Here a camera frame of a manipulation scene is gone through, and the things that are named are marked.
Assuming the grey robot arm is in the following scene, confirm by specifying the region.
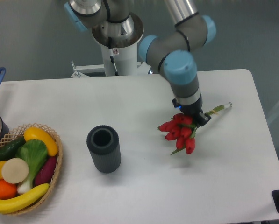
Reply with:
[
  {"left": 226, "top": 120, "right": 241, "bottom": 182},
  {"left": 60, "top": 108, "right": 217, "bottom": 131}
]
[{"left": 64, "top": 0, "right": 216, "bottom": 126}]

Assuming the dark green cucumber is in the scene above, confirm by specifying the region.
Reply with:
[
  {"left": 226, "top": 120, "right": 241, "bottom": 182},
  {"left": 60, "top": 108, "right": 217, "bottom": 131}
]
[{"left": 0, "top": 137, "right": 26, "bottom": 161}]

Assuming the orange fruit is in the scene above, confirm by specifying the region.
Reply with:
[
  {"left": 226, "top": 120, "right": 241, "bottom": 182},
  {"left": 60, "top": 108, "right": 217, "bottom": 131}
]
[{"left": 0, "top": 180, "right": 17, "bottom": 200}]

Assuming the long yellow banana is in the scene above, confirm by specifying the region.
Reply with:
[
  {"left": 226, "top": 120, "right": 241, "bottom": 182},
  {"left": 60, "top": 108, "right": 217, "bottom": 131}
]
[{"left": 0, "top": 183, "right": 50, "bottom": 214}]

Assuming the red tulip bouquet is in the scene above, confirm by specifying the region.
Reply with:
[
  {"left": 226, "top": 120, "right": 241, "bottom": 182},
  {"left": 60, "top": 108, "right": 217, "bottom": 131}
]
[{"left": 157, "top": 102, "right": 232, "bottom": 154}]

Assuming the green bok choy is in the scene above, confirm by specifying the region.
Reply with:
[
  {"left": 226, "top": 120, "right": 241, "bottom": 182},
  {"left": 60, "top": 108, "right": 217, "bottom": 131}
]
[{"left": 15, "top": 139, "right": 48, "bottom": 195}]

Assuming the beige round disc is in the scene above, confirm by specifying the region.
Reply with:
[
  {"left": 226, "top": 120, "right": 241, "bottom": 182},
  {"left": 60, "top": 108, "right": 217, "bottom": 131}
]
[{"left": 1, "top": 158, "right": 29, "bottom": 184}]

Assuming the woven wicker basket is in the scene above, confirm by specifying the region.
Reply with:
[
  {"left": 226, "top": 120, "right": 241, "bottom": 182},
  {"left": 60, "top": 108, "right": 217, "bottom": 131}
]
[{"left": 0, "top": 123, "right": 63, "bottom": 215}]

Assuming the dark grey ribbed vase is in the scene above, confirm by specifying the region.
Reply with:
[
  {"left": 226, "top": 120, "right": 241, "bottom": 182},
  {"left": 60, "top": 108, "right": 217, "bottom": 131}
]
[{"left": 86, "top": 125, "right": 121, "bottom": 173}]

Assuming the purple sweet potato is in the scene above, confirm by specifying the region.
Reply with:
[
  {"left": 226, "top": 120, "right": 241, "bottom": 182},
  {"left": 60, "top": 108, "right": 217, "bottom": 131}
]
[{"left": 34, "top": 156, "right": 57, "bottom": 186}]

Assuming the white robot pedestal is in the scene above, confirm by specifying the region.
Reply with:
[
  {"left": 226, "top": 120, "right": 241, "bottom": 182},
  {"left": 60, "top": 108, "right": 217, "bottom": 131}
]
[{"left": 71, "top": 43, "right": 153, "bottom": 78}]

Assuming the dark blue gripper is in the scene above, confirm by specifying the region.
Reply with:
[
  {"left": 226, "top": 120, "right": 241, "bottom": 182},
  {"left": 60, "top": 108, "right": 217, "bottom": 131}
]
[{"left": 172, "top": 94, "right": 211, "bottom": 126}]

